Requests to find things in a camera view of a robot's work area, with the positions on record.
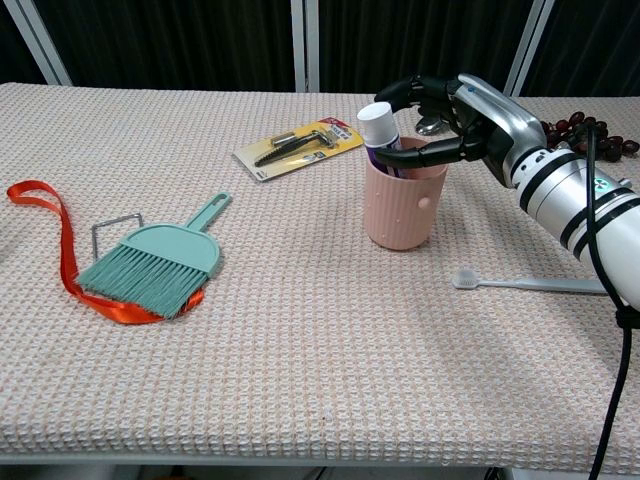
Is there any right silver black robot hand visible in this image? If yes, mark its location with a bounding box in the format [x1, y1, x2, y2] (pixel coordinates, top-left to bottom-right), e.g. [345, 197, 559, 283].
[373, 72, 549, 190]

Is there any white purple toothpaste tube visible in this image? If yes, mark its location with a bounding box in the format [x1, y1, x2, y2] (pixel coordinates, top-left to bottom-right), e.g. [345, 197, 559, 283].
[356, 101, 403, 177]

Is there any grey toothbrush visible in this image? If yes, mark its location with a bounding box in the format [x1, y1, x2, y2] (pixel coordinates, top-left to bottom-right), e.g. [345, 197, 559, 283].
[451, 268, 609, 296]

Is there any pink ribbed plastic cup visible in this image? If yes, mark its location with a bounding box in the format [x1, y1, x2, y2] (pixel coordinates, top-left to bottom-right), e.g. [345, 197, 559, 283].
[362, 137, 449, 252]

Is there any teal hand brush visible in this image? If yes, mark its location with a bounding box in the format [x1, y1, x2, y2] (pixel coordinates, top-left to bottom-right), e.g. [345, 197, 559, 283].
[75, 191, 234, 321]

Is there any metal spoon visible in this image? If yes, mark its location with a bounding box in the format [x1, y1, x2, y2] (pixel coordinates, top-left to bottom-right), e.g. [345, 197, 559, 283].
[415, 116, 452, 137]

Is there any dark red grape bunch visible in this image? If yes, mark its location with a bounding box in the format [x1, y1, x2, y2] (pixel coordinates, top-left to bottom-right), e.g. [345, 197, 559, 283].
[539, 110, 640, 163]

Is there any razor in yellow blister pack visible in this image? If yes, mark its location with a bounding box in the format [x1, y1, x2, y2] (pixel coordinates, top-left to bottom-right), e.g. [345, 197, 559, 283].
[230, 116, 365, 184]

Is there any beige waffle table cloth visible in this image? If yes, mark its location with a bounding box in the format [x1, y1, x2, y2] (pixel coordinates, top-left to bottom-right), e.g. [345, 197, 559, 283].
[0, 81, 640, 474]

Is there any black curtain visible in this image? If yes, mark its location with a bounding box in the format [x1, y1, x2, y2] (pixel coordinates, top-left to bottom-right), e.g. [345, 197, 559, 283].
[0, 0, 640, 98]

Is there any white slanted frame post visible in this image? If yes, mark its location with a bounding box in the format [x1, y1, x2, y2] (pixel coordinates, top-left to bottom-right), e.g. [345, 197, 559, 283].
[0, 0, 74, 87]
[501, 0, 557, 98]

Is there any white upright frame post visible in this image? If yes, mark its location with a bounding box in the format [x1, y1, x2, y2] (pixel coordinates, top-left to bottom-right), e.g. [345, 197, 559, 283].
[290, 0, 322, 94]

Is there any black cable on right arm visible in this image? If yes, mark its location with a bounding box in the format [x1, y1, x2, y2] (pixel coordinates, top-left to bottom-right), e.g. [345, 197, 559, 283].
[583, 123, 634, 480]

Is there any bent metal wire bracket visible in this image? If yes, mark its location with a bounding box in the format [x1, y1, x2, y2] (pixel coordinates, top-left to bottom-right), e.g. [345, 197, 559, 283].
[90, 212, 146, 262]

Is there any orange ribbon strap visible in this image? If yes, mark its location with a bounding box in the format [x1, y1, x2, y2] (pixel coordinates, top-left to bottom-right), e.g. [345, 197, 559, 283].
[5, 179, 207, 327]

